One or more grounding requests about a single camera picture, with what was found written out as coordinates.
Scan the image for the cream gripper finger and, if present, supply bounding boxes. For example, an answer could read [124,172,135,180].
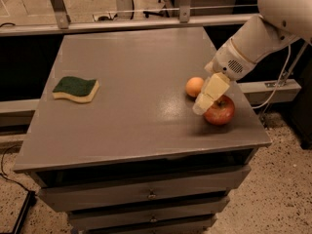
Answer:
[193,72,230,115]

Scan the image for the bottom grey drawer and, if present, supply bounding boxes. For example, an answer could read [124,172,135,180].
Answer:
[88,214,216,234]

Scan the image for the black office chair base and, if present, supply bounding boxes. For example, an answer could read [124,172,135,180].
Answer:
[143,0,170,19]

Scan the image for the grey drawer cabinet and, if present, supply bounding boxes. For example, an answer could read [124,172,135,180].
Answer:
[13,26,273,234]

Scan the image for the orange fruit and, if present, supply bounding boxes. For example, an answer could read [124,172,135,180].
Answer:
[185,77,204,98]

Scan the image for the red apple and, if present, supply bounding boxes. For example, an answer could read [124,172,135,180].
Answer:
[204,95,235,126]

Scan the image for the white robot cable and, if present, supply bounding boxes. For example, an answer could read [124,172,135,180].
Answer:
[252,44,293,111]

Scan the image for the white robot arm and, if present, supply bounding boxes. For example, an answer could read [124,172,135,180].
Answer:
[193,0,312,115]

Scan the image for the metal frame rail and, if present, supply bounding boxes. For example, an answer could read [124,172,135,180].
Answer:
[0,0,257,36]

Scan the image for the top grey drawer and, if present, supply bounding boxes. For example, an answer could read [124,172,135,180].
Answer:
[39,165,251,212]

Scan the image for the green yellow sponge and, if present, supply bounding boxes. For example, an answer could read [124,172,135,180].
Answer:
[52,76,99,103]

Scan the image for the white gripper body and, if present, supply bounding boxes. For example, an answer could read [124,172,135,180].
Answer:
[205,39,255,81]

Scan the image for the middle grey drawer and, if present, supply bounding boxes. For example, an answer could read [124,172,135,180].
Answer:
[69,192,229,230]

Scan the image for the grey drawer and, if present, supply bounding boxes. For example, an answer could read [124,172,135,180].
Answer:
[69,192,229,230]
[39,165,251,212]
[88,214,216,234]

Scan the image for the black floor cable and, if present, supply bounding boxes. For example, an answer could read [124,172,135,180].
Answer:
[0,143,31,193]

